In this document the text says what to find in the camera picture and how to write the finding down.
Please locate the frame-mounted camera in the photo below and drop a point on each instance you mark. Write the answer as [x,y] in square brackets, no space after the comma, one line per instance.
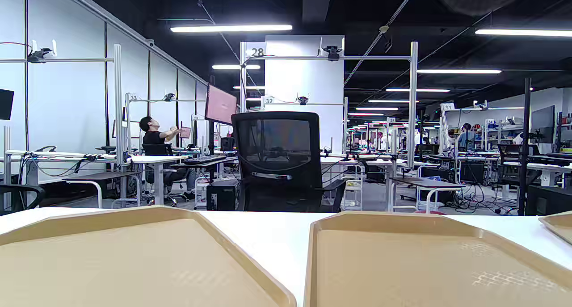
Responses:
[332,52]
[41,54]
[303,100]
[169,97]

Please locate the ceiling light tubes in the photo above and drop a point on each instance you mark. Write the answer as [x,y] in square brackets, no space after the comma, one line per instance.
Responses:
[232,28]

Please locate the dark wooden desk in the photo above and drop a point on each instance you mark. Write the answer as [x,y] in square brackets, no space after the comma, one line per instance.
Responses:
[210,164]

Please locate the black armchair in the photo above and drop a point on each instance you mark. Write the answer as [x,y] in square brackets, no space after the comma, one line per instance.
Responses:
[20,197]

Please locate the black computer tower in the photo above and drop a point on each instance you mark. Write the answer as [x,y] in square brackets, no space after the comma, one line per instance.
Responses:
[221,195]

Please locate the black swivel chair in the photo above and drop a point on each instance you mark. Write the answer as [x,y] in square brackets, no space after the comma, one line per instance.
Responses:
[156,149]

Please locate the small white cart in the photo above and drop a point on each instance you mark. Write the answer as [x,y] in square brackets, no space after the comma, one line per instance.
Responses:
[353,186]

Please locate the black wall monitor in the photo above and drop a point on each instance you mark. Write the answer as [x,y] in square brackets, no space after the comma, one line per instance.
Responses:
[6,104]

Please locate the tan plastic food tray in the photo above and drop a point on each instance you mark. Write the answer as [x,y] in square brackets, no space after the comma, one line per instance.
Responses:
[561,226]
[134,262]
[424,267]

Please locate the monitor with red screen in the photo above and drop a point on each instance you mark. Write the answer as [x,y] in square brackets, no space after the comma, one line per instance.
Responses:
[220,105]

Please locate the red plastic basin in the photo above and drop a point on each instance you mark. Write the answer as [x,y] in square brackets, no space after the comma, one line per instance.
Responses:
[429,212]

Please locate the black mesh office chair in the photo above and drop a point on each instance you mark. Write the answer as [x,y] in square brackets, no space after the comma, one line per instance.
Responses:
[272,188]

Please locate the silver aluminium frame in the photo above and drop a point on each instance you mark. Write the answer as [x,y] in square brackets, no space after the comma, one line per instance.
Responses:
[118,119]
[413,101]

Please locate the black keyboard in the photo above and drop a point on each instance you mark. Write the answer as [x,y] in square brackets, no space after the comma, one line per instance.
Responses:
[203,160]

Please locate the white desk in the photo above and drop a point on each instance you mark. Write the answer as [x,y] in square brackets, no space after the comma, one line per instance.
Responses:
[152,158]

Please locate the white number sign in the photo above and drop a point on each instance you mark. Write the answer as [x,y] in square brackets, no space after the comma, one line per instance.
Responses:
[257,50]

